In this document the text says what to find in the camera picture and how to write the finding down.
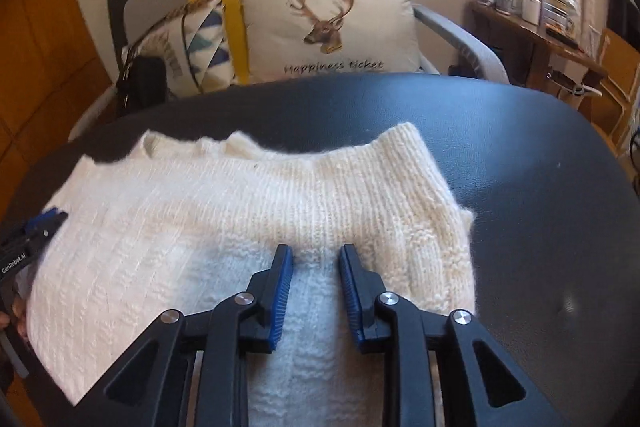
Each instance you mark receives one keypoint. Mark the white knitted sweater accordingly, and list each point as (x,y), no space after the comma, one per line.
(184,225)

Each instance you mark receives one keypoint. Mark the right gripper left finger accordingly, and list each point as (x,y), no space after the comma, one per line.
(191,369)

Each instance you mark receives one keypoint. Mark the person left hand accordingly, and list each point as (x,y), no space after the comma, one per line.
(16,317)

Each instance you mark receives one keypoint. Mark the deer print cushion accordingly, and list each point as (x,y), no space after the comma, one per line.
(289,39)

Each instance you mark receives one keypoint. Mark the black handbag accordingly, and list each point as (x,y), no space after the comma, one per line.
(142,86)

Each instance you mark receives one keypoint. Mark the triangle pattern cushion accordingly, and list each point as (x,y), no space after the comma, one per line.
(192,44)

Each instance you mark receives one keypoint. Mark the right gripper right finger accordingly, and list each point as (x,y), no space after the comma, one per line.
(435,362)

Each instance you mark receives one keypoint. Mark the wooden side table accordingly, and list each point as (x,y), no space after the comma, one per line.
(541,75)

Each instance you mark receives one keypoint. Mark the wooden chair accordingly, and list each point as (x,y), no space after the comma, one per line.
(615,114)

